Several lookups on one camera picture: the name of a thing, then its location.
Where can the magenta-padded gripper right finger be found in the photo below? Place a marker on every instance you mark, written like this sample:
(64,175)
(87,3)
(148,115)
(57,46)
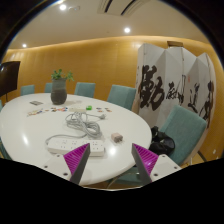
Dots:
(150,163)

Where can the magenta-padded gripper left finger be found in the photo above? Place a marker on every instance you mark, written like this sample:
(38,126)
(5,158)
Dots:
(71,163)

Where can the white power strip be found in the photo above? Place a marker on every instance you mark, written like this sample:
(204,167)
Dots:
(58,146)

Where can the black bag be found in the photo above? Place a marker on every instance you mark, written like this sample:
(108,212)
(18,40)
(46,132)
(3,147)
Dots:
(163,143)

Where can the large teal chair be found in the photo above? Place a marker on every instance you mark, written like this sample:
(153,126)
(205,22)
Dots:
(185,133)

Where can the small white box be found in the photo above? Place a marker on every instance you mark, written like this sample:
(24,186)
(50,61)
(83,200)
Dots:
(77,108)

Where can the small green object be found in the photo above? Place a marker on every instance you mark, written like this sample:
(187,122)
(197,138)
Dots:
(89,107)

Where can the short row of colourful cards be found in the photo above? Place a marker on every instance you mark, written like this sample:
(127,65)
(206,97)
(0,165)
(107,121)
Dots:
(100,109)

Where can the long row of colourful cards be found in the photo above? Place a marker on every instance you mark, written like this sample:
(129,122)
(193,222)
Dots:
(35,112)

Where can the potted plant in grey vase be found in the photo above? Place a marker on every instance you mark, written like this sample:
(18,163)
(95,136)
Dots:
(59,95)

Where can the dark flat card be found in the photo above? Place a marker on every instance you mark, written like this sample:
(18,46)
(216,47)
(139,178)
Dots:
(36,102)

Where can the group of teal chairs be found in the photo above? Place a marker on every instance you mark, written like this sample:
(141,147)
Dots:
(121,96)

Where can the white calligraphy folding screen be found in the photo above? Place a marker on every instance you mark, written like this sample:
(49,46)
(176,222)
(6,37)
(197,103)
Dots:
(163,66)

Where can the black television screen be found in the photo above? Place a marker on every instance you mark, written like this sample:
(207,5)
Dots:
(9,77)

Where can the group of ceiling lights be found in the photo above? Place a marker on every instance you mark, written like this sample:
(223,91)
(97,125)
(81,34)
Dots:
(127,30)

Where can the ceiling air vent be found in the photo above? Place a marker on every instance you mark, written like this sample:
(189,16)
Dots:
(116,7)

